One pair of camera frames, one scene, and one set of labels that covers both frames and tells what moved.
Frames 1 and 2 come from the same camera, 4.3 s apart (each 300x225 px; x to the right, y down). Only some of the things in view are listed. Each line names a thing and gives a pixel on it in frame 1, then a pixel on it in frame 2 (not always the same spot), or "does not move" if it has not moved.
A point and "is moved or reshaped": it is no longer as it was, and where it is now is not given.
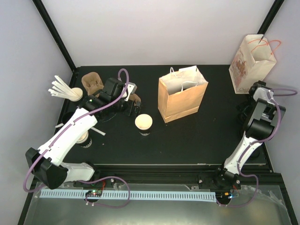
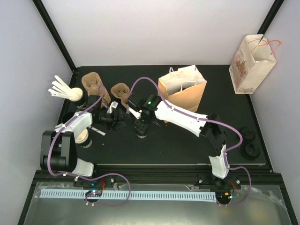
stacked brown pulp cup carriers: x=92 y=83 does not move
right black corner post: x=271 y=15 does not move
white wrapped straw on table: x=91 y=128 does not move
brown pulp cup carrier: x=134 y=97 is moved or reshaped
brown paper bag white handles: x=180 y=93 does not move
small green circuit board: x=94 y=193 does not move
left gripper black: x=129 y=112 to x=116 y=119
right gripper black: x=241 y=106 to x=140 y=127
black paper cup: x=66 y=116 does not move
